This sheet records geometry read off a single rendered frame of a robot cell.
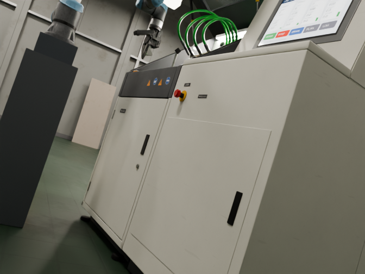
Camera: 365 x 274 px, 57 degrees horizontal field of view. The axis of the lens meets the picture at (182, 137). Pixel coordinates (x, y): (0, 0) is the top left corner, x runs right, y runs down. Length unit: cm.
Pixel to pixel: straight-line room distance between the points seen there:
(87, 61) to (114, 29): 136
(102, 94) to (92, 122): 93
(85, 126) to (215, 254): 954
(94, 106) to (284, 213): 975
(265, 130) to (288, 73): 18
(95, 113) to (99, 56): 181
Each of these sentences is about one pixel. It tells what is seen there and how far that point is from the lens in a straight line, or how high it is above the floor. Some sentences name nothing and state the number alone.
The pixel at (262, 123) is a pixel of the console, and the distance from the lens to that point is 104.
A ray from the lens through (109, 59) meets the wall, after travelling 1111.
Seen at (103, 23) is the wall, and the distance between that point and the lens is 1128.
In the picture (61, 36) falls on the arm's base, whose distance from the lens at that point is 179.
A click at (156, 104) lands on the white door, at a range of 166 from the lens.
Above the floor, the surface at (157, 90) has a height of 83.
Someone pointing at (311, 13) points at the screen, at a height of 127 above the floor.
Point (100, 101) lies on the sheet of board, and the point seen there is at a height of 141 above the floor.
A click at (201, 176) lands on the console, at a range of 119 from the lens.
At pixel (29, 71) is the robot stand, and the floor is 70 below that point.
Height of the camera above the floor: 54
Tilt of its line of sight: 3 degrees up
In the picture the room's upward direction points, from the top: 18 degrees clockwise
